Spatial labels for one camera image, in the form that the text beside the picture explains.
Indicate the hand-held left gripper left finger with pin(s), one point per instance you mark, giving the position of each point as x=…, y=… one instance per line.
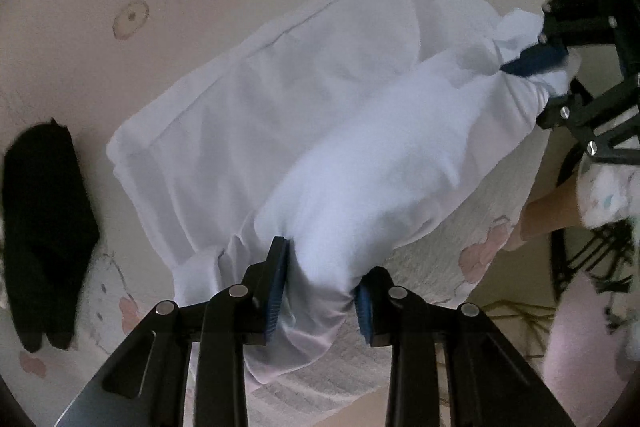
x=277, y=292

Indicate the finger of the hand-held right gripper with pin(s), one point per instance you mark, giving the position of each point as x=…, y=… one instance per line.
x=575, y=112
x=537, y=59

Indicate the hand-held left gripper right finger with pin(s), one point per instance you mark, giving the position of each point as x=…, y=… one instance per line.
x=364, y=312

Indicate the white shirt with dark trim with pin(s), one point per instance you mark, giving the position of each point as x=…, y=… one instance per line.
x=300, y=132

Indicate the pink cloth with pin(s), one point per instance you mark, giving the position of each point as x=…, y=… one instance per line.
x=580, y=347

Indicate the folded black garment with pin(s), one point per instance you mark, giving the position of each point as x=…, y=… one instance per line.
x=45, y=217

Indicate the pink white cat-print blanket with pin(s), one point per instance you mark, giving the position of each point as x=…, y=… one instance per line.
x=100, y=82

